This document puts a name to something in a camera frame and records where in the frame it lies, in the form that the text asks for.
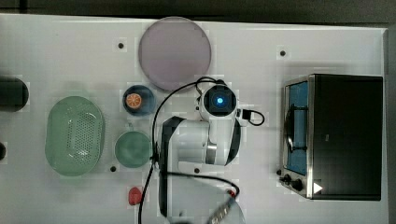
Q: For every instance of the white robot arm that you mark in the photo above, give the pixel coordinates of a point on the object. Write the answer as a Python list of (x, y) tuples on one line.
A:
[(214, 139)]

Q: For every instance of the black toaster oven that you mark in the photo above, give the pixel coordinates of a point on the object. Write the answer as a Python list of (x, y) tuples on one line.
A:
[(332, 137)]

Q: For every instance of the blue bowl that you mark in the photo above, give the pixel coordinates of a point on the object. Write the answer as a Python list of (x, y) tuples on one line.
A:
[(148, 101)]

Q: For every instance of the pink round plate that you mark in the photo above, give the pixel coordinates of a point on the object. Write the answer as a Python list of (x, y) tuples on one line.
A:
[(174, 51)]

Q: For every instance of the orange slice toy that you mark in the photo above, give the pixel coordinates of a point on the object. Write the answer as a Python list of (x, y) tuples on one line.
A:
[(133, 100)]

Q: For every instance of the green cup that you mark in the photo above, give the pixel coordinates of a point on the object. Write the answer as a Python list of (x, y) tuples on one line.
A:
[(132, 148)]

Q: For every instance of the red round toy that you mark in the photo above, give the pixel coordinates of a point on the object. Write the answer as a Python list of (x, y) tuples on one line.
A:
[(134, 196)]

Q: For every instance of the green oval colander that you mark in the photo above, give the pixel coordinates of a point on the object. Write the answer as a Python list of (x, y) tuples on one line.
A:
[(75, 136)]

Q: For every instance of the black round pan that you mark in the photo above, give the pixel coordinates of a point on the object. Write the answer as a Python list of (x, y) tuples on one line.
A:
[(14, 94)]

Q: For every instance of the black knob at edge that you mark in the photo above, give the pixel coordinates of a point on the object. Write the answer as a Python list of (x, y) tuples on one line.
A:
[(3, 151)]

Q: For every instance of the black connector with cable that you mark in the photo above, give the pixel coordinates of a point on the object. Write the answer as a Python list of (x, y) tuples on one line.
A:
[(247, 114)]

